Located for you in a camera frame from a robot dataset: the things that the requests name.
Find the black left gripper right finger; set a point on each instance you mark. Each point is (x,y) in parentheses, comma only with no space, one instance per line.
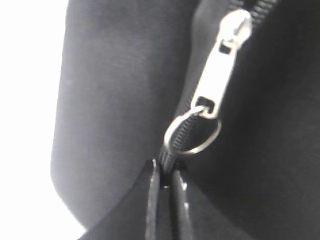
(193,216)

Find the black fabric tote bag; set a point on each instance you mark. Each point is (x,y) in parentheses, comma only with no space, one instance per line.
(130,67)

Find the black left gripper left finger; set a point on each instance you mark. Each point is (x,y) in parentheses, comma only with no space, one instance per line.
(135,216)

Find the silver zipper pull with ring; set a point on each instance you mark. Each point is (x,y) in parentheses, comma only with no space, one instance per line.
(235,29)

